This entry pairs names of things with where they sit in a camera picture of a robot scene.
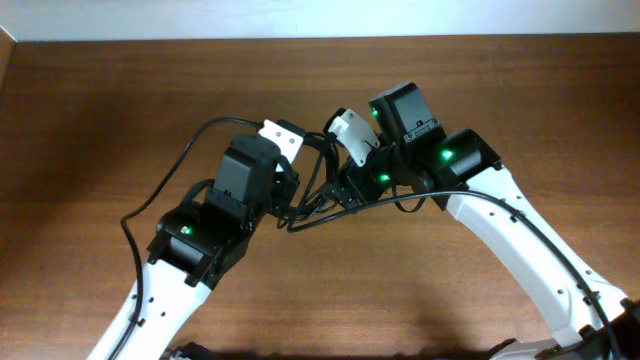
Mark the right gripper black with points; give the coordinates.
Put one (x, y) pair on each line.
(353, 174)

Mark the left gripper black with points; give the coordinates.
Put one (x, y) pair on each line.
(283, 192)

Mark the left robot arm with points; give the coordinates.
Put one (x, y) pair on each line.
(196, 243)

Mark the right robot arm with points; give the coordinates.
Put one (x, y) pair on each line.
(430, 160)

